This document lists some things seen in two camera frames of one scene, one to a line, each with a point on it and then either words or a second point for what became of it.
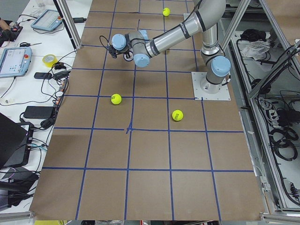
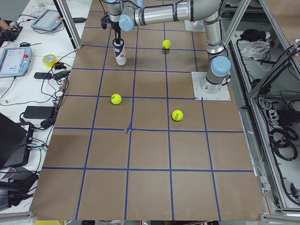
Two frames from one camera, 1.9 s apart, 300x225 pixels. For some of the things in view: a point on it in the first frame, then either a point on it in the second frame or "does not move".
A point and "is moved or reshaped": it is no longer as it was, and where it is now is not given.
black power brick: [78, 19] does not move
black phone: [42, 75] does not move
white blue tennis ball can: [128, 56] is moved or reshaped
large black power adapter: [38, 112] does not move
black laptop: [15, 142] does not move
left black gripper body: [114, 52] -> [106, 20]
